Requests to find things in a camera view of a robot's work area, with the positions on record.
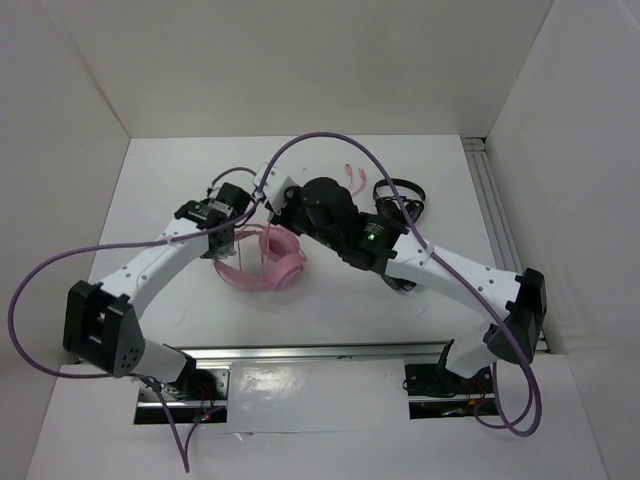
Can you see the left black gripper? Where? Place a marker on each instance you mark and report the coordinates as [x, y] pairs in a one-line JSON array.
[[219, 252]]

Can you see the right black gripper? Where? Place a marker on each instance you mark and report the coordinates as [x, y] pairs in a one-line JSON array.
[[291, 196]]

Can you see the pink headphones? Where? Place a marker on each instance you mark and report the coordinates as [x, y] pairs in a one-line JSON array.
[[282, 260]]

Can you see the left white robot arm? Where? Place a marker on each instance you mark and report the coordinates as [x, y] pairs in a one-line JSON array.
[[102, 319]]

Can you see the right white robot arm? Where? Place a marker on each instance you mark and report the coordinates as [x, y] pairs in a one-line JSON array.
[[513, 304]]

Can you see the upper black headphones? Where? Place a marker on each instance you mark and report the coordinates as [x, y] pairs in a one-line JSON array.
[[412, 197]]

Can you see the black headphones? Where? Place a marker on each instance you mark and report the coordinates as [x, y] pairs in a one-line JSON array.
[[412, 197], [398, 284]]

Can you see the lower black headphones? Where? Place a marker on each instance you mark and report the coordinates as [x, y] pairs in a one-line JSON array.
[[398, 284]]

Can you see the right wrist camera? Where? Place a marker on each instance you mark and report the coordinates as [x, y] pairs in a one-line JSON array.
[[272, 185]]

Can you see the aluminium rail front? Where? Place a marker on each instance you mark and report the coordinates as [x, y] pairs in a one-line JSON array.
[[409, 352]]

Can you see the aluminium rail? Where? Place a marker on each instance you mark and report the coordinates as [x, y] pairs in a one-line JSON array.
[[409, 352], [494, 215]]

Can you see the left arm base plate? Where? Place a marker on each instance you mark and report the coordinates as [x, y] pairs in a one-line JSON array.
[[205, 400]]

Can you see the aluminium rail right side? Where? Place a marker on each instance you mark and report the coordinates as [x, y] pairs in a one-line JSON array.
[[494, 215]]

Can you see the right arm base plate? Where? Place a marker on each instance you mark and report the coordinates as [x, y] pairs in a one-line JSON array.
[[433, 394]]

